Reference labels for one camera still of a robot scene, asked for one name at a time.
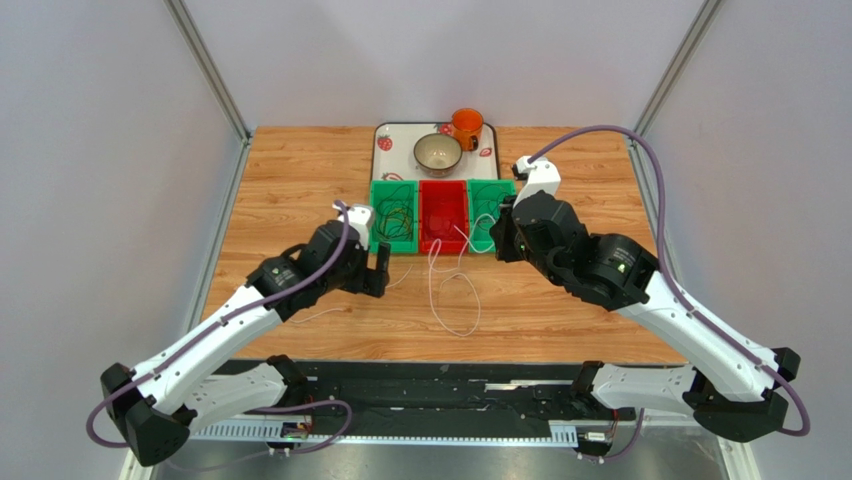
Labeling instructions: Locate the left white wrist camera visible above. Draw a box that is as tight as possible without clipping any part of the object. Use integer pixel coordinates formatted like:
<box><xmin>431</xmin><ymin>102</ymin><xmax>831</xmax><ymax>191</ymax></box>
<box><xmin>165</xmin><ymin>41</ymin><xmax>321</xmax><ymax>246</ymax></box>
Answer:
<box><xmin>333</xmin><ymin>201</ymin><xmax>375</xmax><ymax>251</ymax></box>

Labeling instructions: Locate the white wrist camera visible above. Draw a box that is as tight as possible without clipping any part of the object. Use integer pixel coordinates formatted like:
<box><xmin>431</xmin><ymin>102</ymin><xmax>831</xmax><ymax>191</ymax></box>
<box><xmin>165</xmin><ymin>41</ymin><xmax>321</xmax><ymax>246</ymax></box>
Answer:
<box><xmin>333</xmin><ymin>201</ymin><xmax>375</xmax><ymax>251</ymax></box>
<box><xmin>512</xmin><ymin>156</ymin><xmax>561</xmax><ymax>206</ymax></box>

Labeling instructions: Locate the beige ceramic bowl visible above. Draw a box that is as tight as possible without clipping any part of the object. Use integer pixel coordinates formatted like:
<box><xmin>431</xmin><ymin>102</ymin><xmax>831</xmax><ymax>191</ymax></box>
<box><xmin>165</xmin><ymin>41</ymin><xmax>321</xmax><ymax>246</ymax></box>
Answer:
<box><xmin>413</xmin><ymin>133</ymin><xmax>463</xmax><ymax>178</ymax></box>

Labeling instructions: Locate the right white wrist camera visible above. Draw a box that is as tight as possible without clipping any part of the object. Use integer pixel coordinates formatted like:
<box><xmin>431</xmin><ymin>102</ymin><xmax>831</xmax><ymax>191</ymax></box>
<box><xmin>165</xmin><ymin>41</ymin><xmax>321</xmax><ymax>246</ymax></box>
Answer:
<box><xmin>512</xmin><ymin>156</ymin><xmax>561</xmax><ymax>206</ymax></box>

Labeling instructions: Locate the right green plastic bin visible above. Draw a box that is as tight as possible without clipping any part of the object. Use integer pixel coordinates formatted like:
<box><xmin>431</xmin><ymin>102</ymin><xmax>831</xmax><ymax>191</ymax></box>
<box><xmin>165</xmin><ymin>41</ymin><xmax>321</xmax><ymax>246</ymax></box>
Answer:
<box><xmin>467</xmin><ymin>179</ymin><xmax>516</xmax><ymax>254</ymax></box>

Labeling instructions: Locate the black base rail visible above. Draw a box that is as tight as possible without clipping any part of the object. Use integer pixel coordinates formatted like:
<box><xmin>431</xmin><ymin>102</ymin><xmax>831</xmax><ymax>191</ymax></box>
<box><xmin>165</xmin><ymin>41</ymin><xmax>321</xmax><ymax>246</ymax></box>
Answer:
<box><xmin>202</xmin><ymin>359</ymin><xmax>637</xmax><ymax>441</ymax></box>

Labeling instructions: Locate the red wire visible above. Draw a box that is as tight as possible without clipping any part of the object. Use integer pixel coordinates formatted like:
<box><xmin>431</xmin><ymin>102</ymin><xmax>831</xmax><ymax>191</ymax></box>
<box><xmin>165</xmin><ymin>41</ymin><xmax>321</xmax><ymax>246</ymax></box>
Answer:
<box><xmin>425</xmin><ymin>209</ymin><xmax>466</xmax><ymax>242</ymax></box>

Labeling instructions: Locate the yellow wire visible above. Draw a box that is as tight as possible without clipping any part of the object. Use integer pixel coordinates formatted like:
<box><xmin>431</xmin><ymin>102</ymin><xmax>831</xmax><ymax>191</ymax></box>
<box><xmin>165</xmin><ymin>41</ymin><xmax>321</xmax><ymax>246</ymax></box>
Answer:
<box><xmin>379</xmin><ymin>206</ymin><xmax>414</xmax><ymax>238</ymax></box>

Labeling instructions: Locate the left green plastic bin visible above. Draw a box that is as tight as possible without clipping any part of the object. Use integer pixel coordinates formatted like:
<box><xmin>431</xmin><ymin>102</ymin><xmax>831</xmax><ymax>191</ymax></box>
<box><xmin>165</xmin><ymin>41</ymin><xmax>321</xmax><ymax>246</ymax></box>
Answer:
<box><xmin>369</xmin><ymin>180</ymin><xmax>419</xmax><ymax>254</ymax></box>

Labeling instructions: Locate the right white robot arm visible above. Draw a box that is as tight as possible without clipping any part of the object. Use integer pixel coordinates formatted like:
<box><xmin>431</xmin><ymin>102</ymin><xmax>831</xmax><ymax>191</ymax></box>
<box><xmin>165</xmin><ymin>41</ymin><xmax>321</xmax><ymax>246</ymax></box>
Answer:
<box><xmin>489</xmin><ymin>191</ymin><xmax>801</xmax><ymax>443</ymax></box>

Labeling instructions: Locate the green plastic bin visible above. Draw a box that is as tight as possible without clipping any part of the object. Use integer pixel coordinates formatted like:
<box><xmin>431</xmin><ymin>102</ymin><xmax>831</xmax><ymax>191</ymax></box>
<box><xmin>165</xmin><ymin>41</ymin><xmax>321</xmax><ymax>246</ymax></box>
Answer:
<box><xmin>467</xmin><ymin>179</ymin><xmax>516</xmax><ymax>254</ymax></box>
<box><xmin>369</xmin><ymin>180</ymin><xmax>419</xmax><ymax>254</ymax></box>

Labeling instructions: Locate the white strawberry tray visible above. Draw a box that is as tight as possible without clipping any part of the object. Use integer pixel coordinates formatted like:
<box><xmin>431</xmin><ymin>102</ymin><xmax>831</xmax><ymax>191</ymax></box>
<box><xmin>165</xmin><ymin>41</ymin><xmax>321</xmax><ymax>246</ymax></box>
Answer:
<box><xmin>371</xmin><ymin>122</ymin><xmax>500</xmax><ymax>181</ymax></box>

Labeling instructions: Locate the brown wire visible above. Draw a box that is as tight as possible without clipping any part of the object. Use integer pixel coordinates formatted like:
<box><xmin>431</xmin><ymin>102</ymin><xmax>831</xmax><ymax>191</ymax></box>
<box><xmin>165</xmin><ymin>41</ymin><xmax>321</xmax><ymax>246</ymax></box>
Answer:
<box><xmin>472</xmin><ymin>184</ymin><xmax>510</xmax><ymax>231</ymax></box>

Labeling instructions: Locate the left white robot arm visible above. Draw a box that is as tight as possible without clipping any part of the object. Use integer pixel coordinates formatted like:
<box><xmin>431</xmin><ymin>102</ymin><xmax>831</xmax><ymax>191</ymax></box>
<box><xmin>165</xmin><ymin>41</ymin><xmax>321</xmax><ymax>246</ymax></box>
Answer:
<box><xmin>100</xmin><ymin>205</ymin><xmax>390</xmax><ymax>466</ymax></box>

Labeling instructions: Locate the red plastic bin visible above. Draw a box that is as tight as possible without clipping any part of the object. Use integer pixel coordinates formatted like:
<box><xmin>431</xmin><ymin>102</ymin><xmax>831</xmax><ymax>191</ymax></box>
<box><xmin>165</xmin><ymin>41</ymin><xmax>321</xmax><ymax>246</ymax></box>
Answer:
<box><xmin>418</xmin><ymin>180</ymin><xmax>469</xmax><ymax>254</ymax></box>

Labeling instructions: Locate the orange mug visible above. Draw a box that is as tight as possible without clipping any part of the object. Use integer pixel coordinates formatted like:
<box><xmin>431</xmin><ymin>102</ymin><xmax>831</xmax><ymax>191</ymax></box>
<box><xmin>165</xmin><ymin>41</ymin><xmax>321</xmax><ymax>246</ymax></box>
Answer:
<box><xmin>451</xmin><ymin>108</ymin><xmax>484</xmax><ymax>152</ymax></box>

